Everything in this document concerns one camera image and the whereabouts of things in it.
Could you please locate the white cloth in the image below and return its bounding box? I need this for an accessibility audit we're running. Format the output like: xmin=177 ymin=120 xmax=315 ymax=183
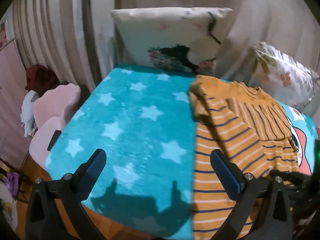
xmin=20 ymin=90 xmax=38 ymax=138

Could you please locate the pink chair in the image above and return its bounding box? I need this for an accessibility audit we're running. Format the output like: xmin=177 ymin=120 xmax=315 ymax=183
xmin=29 ymin=82 xmax=82 ymax=169

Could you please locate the cream pillow with floral print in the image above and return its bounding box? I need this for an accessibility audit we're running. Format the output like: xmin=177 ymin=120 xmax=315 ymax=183
xmin=110 ymin=7 xmax=233 ymax=77

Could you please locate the white leaf-print pillow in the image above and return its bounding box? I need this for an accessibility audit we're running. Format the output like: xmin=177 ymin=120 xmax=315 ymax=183
xmin=251 ymin=41 xmax=320 ymax=117

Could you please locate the turquoise star cartoon blanket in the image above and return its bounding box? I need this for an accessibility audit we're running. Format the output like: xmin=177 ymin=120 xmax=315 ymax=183
xmin=44 ymin=64 xmax=318 ymax=240

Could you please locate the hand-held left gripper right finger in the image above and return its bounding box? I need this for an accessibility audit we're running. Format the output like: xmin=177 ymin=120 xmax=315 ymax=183
xmin=210 ymin=149 xmax=293 ymax=240

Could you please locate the black flat device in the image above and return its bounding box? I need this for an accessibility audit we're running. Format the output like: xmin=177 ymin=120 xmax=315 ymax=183
xmin=47 ymin=129 xmax=62 ymax=152

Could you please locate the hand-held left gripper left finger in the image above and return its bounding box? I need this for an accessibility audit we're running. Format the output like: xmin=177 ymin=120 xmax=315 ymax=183
xmin=25 ymin=148 xmax=108 ymax=240

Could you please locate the orange striped small shirt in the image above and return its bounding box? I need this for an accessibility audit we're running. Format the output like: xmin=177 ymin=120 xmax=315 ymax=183
xmin=188 ymin=74 xmax=300 ymax=240

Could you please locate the purple cloth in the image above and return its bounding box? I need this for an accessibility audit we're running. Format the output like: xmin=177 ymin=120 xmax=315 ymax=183
xmin=3 ymin=170 xmax=21 ymax=198

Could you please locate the dark red cap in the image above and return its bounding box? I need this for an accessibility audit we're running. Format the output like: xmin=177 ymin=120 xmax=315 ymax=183
xmin=24 ymin=64 xmax=62 ymax=97

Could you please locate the striped beige curtain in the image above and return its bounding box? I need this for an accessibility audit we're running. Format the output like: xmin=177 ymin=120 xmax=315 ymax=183
xmin=11 ymin=0 xmax=118 ymax=94

